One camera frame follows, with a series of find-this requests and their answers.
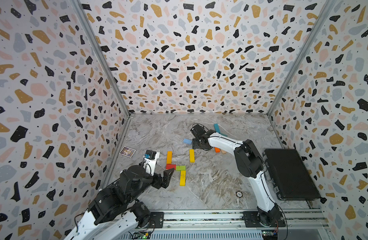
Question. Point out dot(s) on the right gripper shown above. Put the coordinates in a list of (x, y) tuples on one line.
[(194, 146)]

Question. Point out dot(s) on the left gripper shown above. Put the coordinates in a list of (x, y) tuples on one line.
[(159, 183)]

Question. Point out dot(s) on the red block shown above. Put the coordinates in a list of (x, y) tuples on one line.
[(170, 166)]

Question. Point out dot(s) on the lime green block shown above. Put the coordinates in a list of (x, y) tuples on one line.
[(180, 168)]

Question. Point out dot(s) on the yellow block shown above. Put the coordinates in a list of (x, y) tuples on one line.
[(191, 156), (182, 178)]

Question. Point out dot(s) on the orange-yellow long block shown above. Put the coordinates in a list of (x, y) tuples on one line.
[(169, 157)]

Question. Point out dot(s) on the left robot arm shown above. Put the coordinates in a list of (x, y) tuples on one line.
[(116, 211)]

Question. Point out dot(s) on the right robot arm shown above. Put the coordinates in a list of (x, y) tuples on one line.
[(249, 163)]

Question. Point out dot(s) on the light blue block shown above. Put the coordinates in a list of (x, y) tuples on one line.
[(187, 141)]

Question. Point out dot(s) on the teal long block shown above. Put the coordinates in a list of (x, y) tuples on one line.
[(217, 129)]

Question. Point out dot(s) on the small printed card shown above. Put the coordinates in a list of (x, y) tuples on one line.
[(127, 152)]

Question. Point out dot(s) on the round table grommet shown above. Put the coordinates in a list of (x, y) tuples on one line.
[(239, 194)]

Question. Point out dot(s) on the black carrying case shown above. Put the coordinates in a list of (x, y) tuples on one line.
[(291, 179)]

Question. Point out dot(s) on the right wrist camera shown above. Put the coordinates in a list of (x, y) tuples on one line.
[(198, 130)]

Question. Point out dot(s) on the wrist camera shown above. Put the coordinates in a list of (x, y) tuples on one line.
[(198, 130), (150, 161)]

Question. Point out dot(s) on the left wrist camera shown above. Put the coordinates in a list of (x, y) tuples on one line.
[(150, 161)]

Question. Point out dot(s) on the aluminium front rail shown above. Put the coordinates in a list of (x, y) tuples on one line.
[(301, 224)]

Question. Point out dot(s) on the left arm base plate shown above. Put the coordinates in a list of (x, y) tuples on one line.
[(155, 221)]

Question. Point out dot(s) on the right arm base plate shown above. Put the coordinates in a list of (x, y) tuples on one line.
[(257, 219)]

